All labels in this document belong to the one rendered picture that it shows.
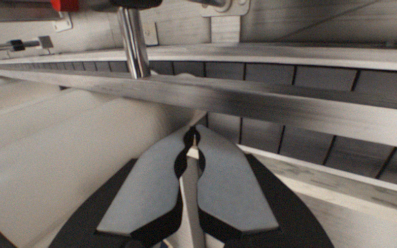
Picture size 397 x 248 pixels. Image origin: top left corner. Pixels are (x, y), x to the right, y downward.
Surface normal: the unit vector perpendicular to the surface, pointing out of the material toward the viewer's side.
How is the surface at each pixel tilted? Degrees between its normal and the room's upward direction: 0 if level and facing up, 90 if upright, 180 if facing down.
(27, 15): 90
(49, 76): 0
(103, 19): 0
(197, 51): 0
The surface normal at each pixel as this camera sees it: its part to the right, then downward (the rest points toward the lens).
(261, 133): -0.51, 0.44
